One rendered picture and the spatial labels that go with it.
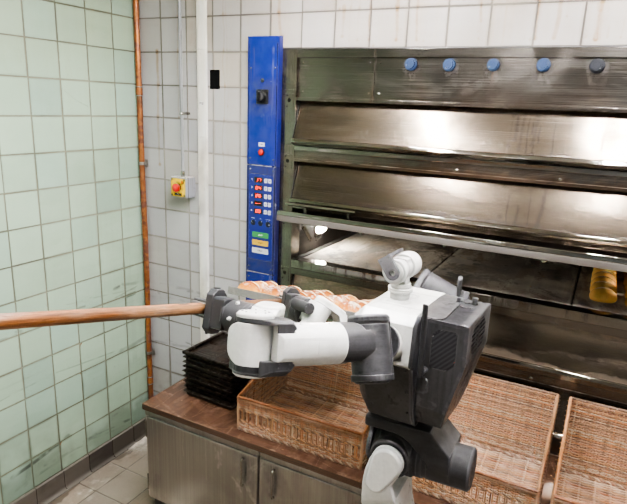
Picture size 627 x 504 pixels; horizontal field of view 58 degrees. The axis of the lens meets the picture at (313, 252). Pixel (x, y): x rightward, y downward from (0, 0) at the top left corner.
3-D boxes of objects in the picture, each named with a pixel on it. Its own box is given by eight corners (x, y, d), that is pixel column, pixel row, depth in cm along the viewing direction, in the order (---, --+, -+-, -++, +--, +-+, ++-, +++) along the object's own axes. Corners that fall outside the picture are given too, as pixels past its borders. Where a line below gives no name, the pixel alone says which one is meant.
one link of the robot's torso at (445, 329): (485, 401, 157) (499, 279, 148) (447, 464, 129) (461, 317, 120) (387, 374, 172) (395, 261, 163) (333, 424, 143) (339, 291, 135)
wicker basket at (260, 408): (291, 381, 272) (292, 327, 265) (403, 412, 248) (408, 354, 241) (233, 429, 230) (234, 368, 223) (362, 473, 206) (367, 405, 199)
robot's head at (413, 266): (420, 285, 148) (422, 252, 146) (405, 295, 139) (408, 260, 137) (397, 280, 151) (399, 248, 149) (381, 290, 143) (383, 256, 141)
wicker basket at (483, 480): (413, 415, 246) (418, 357, 239) (551, 456, 221) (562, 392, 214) (370, 476, 204) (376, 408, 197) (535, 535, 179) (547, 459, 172)
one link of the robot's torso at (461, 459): (475, 475, 153) (482, 417, 149) (465, 504, 142) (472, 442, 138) (378, 446, 165) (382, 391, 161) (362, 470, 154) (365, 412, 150)
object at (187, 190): (180, 194, 283) (179, 174, 281) (195, 196, 279) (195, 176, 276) (170, 196, 277) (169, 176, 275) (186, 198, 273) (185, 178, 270)
